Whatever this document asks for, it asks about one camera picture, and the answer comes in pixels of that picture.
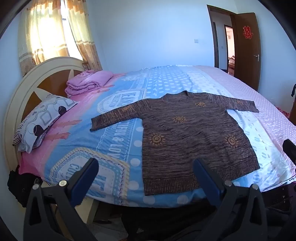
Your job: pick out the patterned white grey pillow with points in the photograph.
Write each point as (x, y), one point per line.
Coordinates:
(44, 118)

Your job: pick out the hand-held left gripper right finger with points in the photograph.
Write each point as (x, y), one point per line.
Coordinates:
(207, 180)

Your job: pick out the brown door frame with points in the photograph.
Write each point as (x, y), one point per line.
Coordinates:
(211, 23)

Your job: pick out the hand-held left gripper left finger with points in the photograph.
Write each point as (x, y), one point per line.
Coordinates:
(85, 180)

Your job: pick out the dark clothes on nightstand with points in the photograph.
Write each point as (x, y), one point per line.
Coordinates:
(293, 91)

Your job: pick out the black clothes pile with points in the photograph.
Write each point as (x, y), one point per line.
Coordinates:
(18, 185)

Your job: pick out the brown knit sweater sun pattern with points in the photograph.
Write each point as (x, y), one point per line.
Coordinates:
(185, 143)

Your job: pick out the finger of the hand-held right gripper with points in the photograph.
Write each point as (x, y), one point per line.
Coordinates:
(290, 151)

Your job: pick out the red paper door decoration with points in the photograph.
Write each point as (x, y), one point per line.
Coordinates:
(247, 32)

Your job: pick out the cream wooden bed headboard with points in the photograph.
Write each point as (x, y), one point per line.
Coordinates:
(27, 85)

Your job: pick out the brown wooden door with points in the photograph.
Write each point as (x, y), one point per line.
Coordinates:
(248, 58)

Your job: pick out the printed blue pink bed sheet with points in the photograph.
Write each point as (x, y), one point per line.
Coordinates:
(81, 139)

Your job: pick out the folded pink blanket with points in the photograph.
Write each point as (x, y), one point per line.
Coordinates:
(85, 82)

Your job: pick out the person's black jacket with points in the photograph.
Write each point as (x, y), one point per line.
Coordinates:
(161, 222)

